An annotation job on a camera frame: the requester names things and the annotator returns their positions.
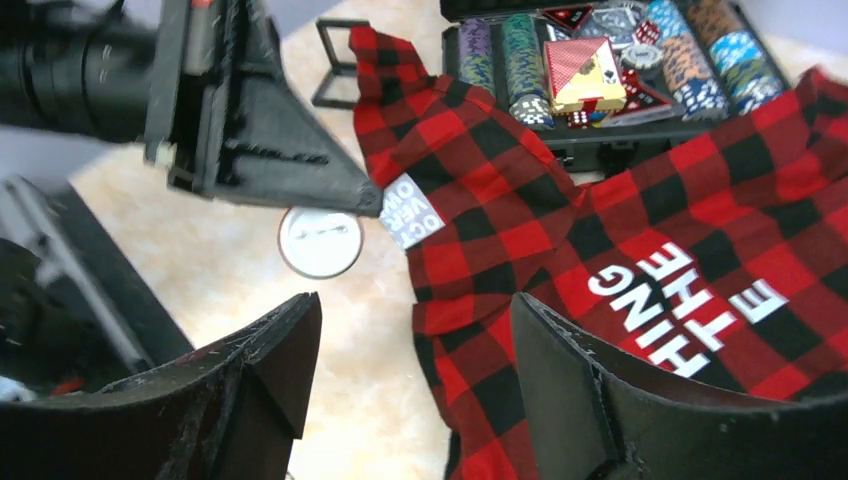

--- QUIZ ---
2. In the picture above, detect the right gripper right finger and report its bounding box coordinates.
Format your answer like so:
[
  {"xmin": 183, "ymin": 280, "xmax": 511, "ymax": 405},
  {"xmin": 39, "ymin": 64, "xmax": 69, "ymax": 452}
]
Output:
[{"xmin": 510, "ymin": 293, "xmax": 847, "ymax": 480}]

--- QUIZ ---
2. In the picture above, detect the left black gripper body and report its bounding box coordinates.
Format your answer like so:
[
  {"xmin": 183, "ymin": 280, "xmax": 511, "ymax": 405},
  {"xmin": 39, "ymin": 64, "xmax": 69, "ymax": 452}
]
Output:
[{"xmin": 142, "ymin": 1, "xmax": 229, "ymax": 193}]

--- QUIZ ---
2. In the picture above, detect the black square brooch box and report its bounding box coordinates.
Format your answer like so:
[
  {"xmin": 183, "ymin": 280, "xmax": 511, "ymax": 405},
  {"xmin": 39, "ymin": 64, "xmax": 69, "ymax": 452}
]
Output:
[{"xmin": 311, "ymin": 18, "xmax": 370, "ymax": 111}]

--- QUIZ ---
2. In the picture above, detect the pink yellow card packet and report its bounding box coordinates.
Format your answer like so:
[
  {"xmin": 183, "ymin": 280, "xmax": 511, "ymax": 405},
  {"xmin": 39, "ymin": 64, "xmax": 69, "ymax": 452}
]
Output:
[{"xmin": 543, "ymin": 37, "xmax": 627, "ymax": 115}]

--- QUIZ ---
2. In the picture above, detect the red black plaid shirt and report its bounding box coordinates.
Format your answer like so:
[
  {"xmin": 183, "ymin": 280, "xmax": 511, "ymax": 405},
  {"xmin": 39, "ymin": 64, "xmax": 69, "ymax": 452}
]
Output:
[{"xmin": 349, "ymin": 26, "xmax": 847, "ymax": 479}]

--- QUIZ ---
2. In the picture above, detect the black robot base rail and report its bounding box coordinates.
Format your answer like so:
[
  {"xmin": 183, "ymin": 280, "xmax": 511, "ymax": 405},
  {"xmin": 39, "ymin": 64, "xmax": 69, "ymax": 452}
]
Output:
[{"xmin": 1, "ymin": 175, "xmax": 193, "ymax": 401}]

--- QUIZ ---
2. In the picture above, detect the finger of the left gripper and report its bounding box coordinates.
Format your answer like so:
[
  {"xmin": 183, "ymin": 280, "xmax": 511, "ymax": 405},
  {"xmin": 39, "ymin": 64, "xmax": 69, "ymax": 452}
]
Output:
[{"xmin": 198, "ymin": 1, "xmax": 382, "ymax": 217}]

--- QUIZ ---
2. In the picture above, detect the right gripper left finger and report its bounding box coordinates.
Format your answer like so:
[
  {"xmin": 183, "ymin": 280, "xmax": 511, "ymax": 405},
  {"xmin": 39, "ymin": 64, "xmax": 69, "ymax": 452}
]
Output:
[{"xmin": 1, "ymin": 293, "xmax": 322, "ymax": 479}]

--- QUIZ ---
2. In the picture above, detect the black open chip case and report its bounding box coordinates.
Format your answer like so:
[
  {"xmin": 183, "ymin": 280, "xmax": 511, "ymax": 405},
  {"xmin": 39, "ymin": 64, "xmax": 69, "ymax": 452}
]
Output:
[{"xmin": 440, "ymin": 1, "xmax": 789, "ymax": 175}]

